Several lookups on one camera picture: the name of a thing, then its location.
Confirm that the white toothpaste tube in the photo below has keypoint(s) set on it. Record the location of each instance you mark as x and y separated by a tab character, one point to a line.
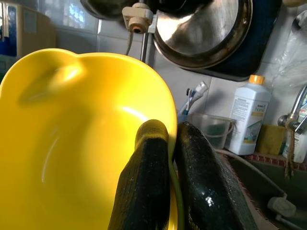
200	89

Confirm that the green scouring pad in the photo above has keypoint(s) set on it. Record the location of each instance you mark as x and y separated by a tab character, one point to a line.
216	130

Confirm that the dark hanging pan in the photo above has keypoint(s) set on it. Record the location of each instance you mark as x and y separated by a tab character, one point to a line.
103	8

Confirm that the clear plastic bucket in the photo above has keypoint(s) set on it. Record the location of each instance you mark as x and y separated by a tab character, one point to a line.
204	122

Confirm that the large hanging steel basin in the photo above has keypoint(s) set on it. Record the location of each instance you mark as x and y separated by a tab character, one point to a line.
204	36

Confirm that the yellow sponge block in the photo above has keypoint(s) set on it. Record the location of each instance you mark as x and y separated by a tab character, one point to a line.
271	140

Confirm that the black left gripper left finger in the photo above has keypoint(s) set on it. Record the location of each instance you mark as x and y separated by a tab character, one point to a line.
144	187

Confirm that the yellow plastic bowl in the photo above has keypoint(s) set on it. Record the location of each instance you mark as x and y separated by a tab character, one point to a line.
72	143

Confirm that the dark blue hanging tray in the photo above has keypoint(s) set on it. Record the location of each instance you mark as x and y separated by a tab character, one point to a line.
261	48

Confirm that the white detergent bottle yellow cap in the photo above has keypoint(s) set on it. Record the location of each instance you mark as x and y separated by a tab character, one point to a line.
247	115

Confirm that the chrome gooseneck faucet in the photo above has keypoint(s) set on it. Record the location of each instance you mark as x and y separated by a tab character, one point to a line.
299	103

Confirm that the steel sink basin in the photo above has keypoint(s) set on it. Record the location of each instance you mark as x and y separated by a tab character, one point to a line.
263	172

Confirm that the beige water purifier appliance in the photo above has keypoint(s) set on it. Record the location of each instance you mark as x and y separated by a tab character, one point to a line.
36	28

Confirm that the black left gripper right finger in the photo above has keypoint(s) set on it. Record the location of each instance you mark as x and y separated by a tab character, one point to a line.
208	187

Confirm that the white plastic sink plug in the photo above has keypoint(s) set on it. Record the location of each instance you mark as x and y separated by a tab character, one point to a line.
280	207

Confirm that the blue white toothbrush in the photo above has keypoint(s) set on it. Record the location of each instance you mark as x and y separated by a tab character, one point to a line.
189	103

